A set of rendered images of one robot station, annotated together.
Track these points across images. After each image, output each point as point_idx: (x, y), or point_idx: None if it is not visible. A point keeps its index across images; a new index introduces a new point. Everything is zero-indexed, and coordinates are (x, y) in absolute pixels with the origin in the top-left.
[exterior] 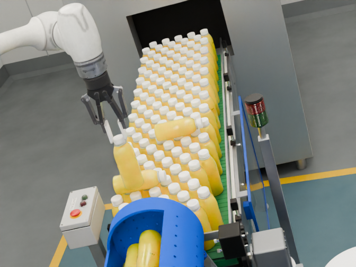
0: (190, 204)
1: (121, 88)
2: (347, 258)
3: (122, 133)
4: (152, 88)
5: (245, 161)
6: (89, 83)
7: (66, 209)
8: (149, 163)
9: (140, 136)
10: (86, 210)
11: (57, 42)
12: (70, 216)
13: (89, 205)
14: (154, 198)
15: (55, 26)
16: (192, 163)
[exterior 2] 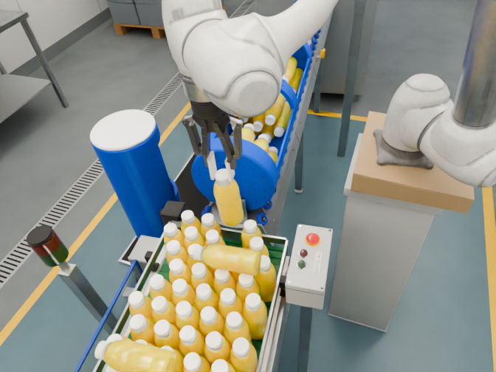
0: (190, 213)
1: (186, 114)
2: (122, 142)
3: (215, 164)
4: None
5: (95, 335)
6: None
7: (326, 255)
8: (207, 313)
9: None
10: (300, 242)
11: None
12: (319, 239)
13: (295, 248)
14: (216, 147)
15: (225, 18)
16: (157, 279)
